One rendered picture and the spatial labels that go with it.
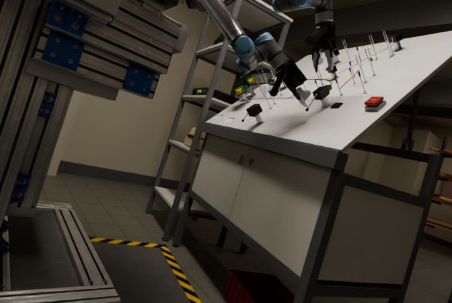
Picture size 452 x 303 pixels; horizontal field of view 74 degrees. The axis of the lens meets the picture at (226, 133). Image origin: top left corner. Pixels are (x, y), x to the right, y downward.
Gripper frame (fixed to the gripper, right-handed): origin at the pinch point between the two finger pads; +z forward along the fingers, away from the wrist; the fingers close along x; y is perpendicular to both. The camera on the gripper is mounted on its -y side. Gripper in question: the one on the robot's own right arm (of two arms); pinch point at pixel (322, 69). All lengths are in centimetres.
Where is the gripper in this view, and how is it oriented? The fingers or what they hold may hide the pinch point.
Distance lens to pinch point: 143.8
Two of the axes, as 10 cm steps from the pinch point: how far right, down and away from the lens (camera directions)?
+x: -5.1, -0.7, 8.6
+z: 0.8, 9.9, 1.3
